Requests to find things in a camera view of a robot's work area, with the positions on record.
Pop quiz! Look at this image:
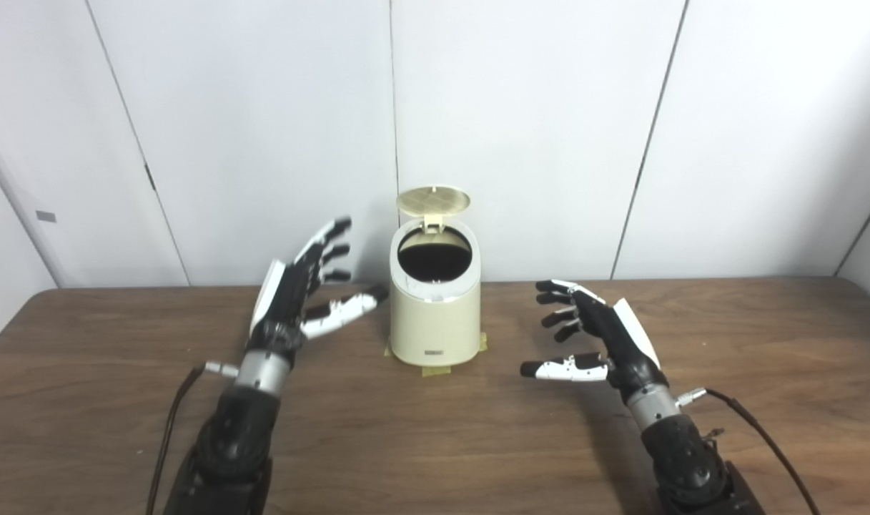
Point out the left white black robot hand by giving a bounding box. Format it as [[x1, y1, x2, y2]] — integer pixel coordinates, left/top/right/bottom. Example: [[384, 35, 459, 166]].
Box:
[[247, 217, 390, 358]]

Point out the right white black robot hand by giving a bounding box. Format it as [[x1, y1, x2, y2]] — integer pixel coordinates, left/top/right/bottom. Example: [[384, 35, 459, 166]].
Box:
[[520, 279, 670, 407]]

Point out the cream round bin lid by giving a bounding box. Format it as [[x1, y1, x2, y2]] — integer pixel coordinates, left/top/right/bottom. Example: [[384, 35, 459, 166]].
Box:
[[396, 186, 472, 233]]

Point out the cream-colored bin body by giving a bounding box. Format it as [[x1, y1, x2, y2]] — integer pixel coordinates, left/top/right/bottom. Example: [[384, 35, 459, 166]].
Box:
[[389, 218, 482, 368]]

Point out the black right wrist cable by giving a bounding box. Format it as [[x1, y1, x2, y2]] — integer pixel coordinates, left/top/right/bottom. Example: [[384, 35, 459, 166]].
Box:
[[676, 387, 821, 515]]

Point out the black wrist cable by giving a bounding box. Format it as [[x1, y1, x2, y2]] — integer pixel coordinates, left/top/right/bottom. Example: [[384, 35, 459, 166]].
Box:
[[676, 387, 821, 515], [145, 362, 241, 515]]

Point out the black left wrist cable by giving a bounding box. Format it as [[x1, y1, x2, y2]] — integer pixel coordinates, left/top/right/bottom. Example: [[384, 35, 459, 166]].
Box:
[[145, 362, 241, 515]]

